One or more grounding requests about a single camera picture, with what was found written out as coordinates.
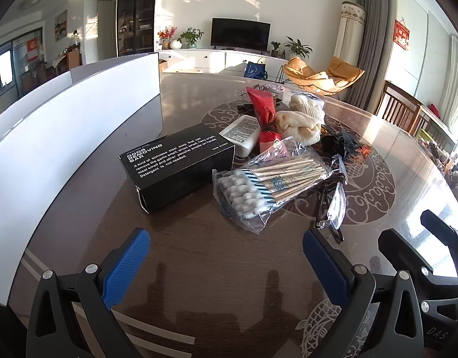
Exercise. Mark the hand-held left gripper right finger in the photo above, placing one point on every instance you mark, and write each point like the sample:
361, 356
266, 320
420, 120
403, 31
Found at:
326, 268

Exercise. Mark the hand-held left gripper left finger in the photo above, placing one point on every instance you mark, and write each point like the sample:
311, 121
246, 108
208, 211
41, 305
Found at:
125, 264

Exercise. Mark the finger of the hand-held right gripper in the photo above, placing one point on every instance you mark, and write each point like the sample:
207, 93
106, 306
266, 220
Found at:
440, 225
400, 248

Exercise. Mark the black eyeglasses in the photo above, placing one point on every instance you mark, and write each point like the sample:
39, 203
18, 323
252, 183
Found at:
320, 212

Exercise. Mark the cotton swab packet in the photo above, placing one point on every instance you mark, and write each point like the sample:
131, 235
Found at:
273, 182

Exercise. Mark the black printed carton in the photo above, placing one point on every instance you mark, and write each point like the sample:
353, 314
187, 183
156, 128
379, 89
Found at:
169, 164

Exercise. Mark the black bow hair clip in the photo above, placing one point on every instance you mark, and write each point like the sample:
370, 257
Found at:
333, 143

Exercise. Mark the white storage box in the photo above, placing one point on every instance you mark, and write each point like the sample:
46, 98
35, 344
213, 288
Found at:
64, 138

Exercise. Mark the red candy-shaped pouch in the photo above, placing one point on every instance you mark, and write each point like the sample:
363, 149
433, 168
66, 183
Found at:
262, 108

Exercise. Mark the brown wooden chair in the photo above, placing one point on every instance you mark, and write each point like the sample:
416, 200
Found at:
399, 104

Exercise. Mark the rolled cream knitted glove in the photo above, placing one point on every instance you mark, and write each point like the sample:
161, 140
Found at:
296, 126

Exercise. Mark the white lotion tube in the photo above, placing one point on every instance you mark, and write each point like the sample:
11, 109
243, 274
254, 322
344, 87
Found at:
240, 134

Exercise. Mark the packaged cream knitted gloves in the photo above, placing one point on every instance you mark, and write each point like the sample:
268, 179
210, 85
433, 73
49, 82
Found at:
305, 104

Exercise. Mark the orange lounge chair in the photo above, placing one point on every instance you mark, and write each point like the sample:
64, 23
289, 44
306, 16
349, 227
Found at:
301, 72
344, 72

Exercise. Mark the grey curtain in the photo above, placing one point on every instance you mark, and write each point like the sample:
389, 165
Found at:
374, 44

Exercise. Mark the flat cardboard box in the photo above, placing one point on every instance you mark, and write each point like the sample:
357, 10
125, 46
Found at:
162, 66

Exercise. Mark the blue shopping bag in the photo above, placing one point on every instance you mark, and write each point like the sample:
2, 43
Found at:
255, 70

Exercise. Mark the wooden dining chair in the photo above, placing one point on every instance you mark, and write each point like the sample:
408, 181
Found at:
75, 59

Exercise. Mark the covered standing air conditioner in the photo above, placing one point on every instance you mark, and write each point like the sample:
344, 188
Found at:
350, 33

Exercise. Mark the white television cabinet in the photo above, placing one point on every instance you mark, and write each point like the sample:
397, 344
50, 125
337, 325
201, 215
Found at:
210, 59

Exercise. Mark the large leafy potted plant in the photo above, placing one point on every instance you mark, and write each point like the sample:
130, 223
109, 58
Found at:
297, 47

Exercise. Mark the round white vase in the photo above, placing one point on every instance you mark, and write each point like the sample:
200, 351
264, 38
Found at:
175, 44

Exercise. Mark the small green potted plant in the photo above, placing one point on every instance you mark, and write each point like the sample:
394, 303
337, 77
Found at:
275, 47

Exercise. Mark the red flower arrangement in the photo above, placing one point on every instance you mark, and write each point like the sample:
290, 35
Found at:
164, 34

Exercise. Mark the white door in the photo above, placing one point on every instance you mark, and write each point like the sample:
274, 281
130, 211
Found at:
105, 31

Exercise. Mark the red window sign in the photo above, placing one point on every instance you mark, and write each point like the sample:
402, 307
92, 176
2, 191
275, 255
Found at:
32, 48

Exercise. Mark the green potted plant teal pot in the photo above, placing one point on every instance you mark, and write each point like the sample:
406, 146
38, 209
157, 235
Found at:
191, 37

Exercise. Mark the black flat television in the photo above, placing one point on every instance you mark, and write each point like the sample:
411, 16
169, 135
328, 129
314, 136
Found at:
240, 33

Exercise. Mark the dark glass display cabinet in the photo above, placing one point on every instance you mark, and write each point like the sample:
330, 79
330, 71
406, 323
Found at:
137, 11

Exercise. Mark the round ceiling lamp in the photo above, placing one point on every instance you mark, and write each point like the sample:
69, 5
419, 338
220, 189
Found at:
32, 2

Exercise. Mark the red wall calendar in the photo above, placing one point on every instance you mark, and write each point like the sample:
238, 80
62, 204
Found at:
401, 34

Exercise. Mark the framed wall painting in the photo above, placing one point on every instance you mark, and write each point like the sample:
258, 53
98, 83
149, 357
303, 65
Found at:
61, 25

